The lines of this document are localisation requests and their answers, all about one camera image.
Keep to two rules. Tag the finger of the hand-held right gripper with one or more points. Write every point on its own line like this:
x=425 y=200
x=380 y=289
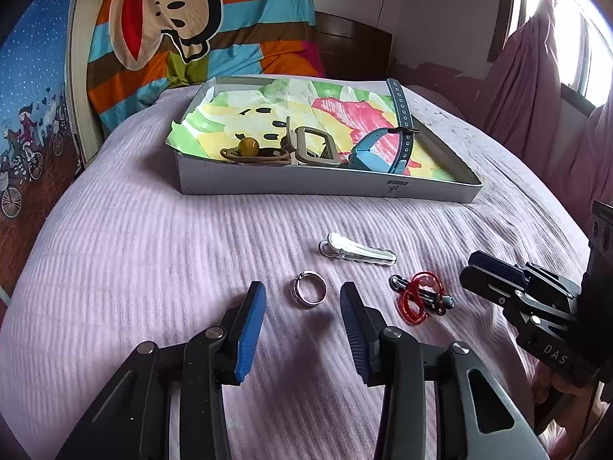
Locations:
x=486 y=287
x=493 y=264

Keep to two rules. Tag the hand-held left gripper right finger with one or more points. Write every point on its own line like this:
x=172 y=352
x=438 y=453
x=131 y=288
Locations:
x=355 y=330

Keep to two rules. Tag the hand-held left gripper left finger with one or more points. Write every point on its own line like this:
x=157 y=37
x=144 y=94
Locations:
x=249 y=335

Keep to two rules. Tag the red and black hair clip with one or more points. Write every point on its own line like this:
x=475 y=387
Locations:
x=412 y=297

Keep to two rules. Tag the white hair clip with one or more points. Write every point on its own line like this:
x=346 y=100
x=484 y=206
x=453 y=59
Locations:
x=364 y=252

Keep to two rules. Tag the shallow grey cardboard box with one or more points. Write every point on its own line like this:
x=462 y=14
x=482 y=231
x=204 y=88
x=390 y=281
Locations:
x=287 y=182

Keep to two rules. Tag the blue smartwatch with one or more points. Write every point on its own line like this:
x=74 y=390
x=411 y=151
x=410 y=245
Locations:
x=371 y=151

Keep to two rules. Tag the person's right hand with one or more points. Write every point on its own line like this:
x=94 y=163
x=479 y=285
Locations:
x=543 y=383

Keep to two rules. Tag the pink curtain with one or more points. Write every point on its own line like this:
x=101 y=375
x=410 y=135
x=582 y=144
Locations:
x=527 y=81

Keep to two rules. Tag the colourful painted paper sheet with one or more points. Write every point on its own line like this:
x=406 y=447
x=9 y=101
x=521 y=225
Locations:
x=230 y=110

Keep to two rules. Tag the window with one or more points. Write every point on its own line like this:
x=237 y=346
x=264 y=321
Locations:
x=574 y=48

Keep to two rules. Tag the dark wooden headboard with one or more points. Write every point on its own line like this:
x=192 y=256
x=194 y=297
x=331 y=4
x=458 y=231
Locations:
x=354 y=48

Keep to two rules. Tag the light wooden cabinet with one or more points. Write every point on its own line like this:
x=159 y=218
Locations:
x=79 y=81

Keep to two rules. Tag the striped monkey print cloth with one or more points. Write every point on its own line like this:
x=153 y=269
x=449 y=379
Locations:
x=239 y=19

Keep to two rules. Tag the blue dotted fabric wardrobe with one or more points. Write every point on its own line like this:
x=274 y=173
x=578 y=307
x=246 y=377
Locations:
x=33 y=81

